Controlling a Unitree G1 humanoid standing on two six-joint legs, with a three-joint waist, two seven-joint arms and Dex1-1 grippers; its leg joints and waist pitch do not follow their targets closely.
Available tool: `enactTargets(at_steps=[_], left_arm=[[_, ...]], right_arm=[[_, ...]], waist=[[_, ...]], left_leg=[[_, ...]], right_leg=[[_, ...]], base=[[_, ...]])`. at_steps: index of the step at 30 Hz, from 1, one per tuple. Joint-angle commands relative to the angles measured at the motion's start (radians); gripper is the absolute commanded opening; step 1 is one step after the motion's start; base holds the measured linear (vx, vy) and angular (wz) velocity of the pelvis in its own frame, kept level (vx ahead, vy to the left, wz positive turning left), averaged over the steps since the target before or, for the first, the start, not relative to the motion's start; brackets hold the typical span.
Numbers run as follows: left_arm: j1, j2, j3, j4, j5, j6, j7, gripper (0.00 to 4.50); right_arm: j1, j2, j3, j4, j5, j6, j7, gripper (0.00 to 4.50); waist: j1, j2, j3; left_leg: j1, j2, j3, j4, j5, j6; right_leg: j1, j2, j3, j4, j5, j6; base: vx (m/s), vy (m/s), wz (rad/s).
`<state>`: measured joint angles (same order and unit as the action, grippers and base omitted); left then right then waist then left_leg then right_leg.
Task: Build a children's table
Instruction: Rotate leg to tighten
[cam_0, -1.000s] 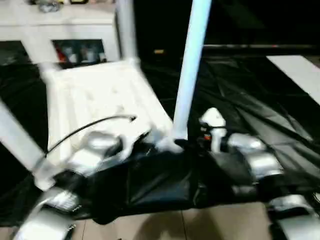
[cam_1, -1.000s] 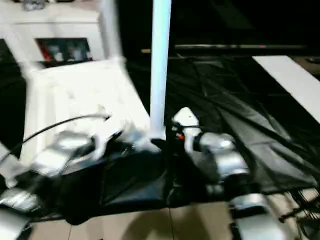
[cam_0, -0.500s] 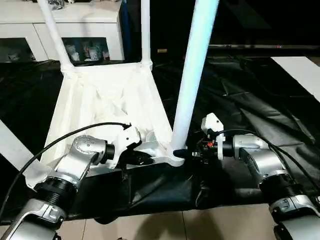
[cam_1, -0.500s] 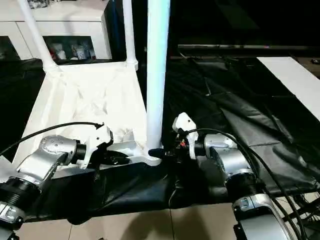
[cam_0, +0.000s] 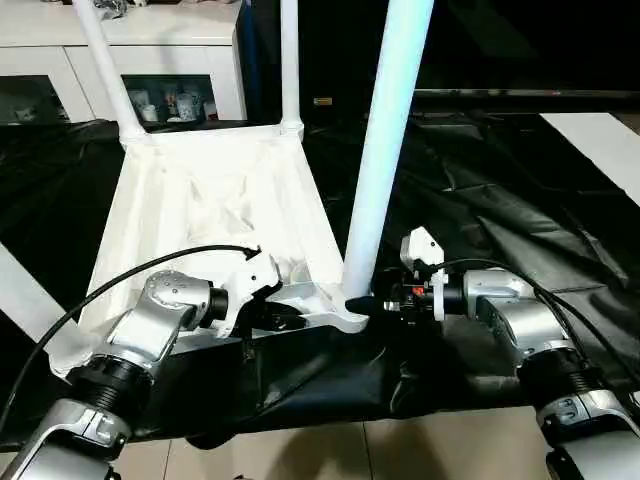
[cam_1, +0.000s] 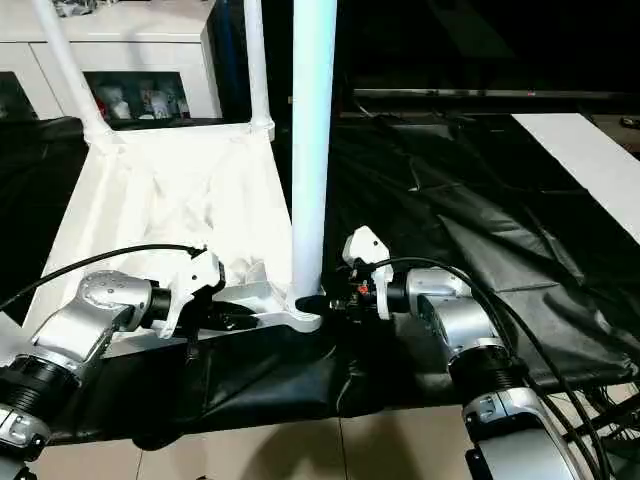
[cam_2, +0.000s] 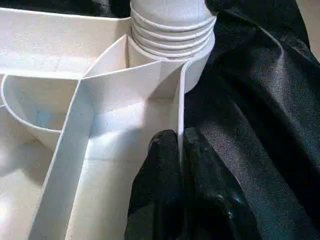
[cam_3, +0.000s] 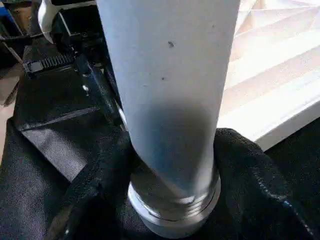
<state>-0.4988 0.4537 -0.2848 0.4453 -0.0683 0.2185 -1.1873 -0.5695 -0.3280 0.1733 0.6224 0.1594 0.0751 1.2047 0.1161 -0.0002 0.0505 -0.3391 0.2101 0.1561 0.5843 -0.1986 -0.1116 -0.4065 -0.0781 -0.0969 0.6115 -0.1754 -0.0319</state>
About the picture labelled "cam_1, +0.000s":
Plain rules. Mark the dark metal rail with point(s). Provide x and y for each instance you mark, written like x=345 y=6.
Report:
x=480 y=95

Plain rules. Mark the black mat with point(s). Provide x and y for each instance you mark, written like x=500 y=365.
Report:
x=480 y=230

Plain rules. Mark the black floor stand leg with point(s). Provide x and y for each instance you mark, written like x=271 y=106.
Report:
x=610 y=415

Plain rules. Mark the white flat board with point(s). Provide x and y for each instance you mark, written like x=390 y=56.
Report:
x=590 y=155

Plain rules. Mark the white cabinet with glass doors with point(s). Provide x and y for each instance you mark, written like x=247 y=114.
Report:
x=120 y=40

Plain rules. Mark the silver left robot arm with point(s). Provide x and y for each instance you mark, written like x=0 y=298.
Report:
x=70 y=340

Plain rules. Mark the red bottle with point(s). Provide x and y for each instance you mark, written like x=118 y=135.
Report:
x=148 y=100

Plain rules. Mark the black box with tan label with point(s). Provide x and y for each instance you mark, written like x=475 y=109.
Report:
x=275 y=50

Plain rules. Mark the white plastic table leg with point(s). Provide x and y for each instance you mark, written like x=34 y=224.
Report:
x=70 y=70
x=10 y=335
x=312 y=130
x=256 y=65

